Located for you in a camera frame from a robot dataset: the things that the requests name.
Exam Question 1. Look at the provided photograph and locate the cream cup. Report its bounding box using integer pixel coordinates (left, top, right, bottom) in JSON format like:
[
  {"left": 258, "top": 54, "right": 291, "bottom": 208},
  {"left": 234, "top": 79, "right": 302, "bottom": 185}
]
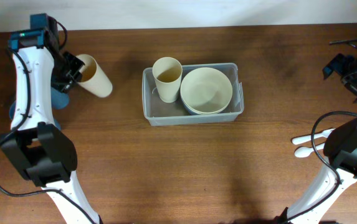
[
  {"left": 77, "top": 54, "right": 113, "bottom": 98},
  {"left": 152, "top": 57, "right": 183, "bottom": 103}
]

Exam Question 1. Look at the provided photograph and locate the blue cup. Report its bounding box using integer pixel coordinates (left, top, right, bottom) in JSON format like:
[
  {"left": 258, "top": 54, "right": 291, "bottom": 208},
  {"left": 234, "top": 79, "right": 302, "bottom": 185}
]
[
  {"left": 50, "top": 88, "right": 70, "bottom": 110},
  {"left": 9, "top": 100, "right": 61, "bottom": 131}
]

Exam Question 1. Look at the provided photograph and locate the blue cup front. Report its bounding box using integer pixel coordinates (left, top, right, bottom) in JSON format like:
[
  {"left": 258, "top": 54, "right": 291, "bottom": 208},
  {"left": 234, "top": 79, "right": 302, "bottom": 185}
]
[{"left": 9, "top": 100, "right": 61, "bottom": 131}]

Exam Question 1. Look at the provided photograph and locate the cream cup front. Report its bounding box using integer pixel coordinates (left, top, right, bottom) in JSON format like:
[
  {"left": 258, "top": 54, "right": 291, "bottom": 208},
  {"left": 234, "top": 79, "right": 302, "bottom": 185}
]
[{"left": 152, "top": 57, "right": 183, "bottom": 103}]

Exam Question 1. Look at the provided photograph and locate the blue bowl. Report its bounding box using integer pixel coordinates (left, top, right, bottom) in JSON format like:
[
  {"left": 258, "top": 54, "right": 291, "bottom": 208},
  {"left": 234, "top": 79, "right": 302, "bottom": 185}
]
[{"left": 184, "top": 105, "right": 225, "bottom": 115}]

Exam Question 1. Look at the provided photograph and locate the cream bowl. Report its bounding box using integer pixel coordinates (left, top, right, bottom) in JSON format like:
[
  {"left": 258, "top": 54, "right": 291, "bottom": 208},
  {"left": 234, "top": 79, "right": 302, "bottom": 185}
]
[
  {"left": 182, "top": 100, "right": 229, "bottom": 115},
  {"left": 180, "top": 67, "right": 233, "bottom": 108}
]

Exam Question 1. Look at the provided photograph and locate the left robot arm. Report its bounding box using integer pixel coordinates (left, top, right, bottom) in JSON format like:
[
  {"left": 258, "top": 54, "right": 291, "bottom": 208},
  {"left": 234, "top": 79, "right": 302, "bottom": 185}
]
[{"left": 0, "top": 13, "right": 102, "bottom": 223}]

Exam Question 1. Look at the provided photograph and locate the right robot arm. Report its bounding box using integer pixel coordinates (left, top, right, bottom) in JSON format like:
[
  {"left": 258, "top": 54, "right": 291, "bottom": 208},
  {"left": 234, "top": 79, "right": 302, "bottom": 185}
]
[{"left": 274, "top": 54, "right": 357, "bottom": 223}]

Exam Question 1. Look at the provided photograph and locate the clear plastic container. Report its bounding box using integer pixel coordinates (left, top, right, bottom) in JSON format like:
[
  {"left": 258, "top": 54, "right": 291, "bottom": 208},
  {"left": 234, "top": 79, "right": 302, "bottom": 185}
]
[{"left": 142, "top": 63, "right": 244, "bottom": 126}]

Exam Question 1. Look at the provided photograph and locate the white plastic fork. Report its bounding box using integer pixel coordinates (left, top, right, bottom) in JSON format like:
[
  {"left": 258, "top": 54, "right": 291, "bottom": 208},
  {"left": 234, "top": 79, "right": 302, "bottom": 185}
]
[{"left": 291, "top": 128, "right": 335, "bottom": 145}]

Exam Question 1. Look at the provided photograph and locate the white plastic spoon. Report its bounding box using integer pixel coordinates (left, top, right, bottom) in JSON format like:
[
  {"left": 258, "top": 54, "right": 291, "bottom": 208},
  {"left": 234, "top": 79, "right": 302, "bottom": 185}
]
[{"left": 294, "top": 143, "right": 325, "bottom": 158}]

